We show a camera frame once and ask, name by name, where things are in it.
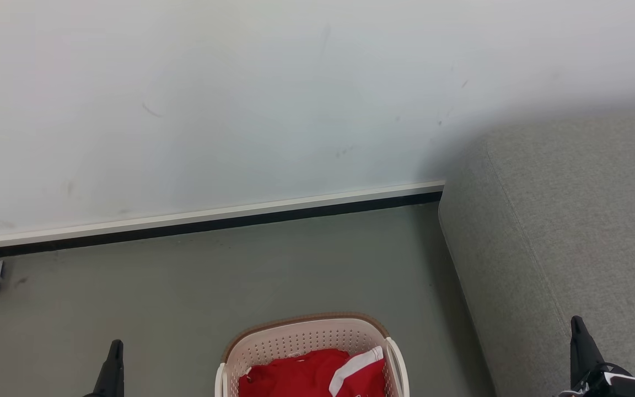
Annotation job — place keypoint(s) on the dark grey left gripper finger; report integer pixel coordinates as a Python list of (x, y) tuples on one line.
[(113, 372)]

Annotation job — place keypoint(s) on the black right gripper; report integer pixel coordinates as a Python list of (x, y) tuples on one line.
[(631, 386)]

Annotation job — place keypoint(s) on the red jersey with white lettering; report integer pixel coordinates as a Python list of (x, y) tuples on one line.
[(290, 377)]

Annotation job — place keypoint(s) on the grey fabric sofa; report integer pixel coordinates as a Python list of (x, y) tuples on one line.
[(560, 231)]

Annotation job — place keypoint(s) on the white and black baseboard strip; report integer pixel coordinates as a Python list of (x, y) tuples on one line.
[(202, 220)]

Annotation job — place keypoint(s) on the cream perforated plastic laundry basket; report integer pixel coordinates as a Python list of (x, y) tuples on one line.
[(306, 336)]

